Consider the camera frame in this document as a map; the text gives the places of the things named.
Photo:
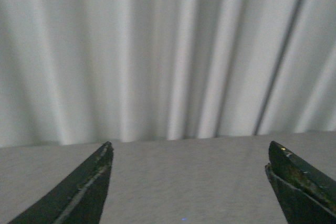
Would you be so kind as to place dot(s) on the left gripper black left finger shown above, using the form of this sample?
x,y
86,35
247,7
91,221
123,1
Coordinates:
x,y
80,197

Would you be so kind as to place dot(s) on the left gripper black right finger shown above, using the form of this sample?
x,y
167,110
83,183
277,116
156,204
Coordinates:
x,y
305,194

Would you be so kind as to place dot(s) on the white pleated curtain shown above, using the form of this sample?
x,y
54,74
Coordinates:
x,y
83,71

